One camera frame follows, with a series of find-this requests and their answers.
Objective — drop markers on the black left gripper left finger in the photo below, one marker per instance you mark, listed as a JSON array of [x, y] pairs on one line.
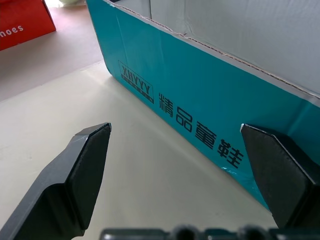
[[60, 195]]

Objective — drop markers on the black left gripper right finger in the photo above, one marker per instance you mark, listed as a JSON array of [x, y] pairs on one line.
[[282, 180]]

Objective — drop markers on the teal shoe box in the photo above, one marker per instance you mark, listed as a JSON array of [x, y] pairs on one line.
[[200, 82]]

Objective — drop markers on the red shoe box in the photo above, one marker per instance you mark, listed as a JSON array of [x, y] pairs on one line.
[[22, 22]]

